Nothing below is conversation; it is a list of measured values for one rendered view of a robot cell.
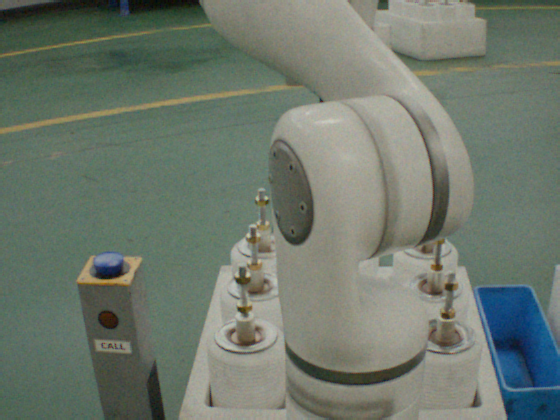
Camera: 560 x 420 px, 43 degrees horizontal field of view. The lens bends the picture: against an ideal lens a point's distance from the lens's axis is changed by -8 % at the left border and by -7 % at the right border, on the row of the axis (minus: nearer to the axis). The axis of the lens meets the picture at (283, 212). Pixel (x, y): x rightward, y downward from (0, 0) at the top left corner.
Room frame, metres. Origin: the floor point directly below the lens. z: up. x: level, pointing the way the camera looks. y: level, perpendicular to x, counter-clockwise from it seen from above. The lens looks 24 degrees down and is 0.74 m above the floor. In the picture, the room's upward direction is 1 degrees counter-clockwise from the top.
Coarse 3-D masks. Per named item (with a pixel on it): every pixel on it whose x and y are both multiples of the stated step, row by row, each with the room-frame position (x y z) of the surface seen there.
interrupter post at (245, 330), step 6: (240, 318) 0.74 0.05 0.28; (246, 318) 0.74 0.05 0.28; (252, 318) 0.74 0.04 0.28; (240, 324) 0.74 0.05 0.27; (246, 324) 0.74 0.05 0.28; (252, 324) 0.74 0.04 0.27; (240, 330) 0.74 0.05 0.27; (246, 330) 0.74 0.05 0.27; (252, 330) 0.74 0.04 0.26; (240, 336) 0.74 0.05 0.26; (246, 336) 0.74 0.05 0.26; (252, 336) 0.74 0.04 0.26
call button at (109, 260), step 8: (96, 256) 0.81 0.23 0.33; (104, 256) 0.81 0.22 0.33; (112, 256) 0.81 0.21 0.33; (120, 256) 0.81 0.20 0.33; (96, 264) 0.79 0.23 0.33; (104, 264) 0.79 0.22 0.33; (112, 264) 0.79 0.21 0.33; (120, 264) 0.79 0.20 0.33; (104, 272) 0.79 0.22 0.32; (112, 272) 0.79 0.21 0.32
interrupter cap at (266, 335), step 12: (228, 324) 0.77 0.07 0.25; (264, 324) 0.77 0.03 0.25; (216, 336) 0.74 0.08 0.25; (228, 336) 0.75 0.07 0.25; (264, 336) 0.74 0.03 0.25; (276, 336) 0.74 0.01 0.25; (228, 348) 0.72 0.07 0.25; (240, 348) 0.72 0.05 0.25; (252, 348) 0.72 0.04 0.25; (264, 348) 0.72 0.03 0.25
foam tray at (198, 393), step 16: (224, 272) 1.04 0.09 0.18; (384, 272) 1.03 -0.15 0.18; (464, 272) 1.01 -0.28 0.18; (208, 320) 0.90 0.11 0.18; (208, 336) 0.86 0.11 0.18; (480, 336) 0.83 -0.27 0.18; (208, 368) 0.78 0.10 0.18; (480, 368) 0.76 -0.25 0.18; (192, 384) 0.75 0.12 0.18; (208, 384) 0.75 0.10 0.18; (480, 384) 0.72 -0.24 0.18; (496, 384) 0.72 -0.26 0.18; (192, 400) 0.71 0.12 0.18; (208, 400) 0.74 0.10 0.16; (480, 400) 0.70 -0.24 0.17; (496, 400) 0.69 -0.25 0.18; (192, 416) 0.68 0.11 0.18; (208, 416) 0.68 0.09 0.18; (224, 416) 0.68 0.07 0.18; (240, 416) 0.68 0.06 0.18; (256, 416) 0.68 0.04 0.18; (272, 416) 0.68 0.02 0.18; (432, 416) 0.67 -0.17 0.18; (448, 416) 0.66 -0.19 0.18; (464, 416) 0.66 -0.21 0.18; (480, 416) 0.66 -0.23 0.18; (496, 416) 0.66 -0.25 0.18
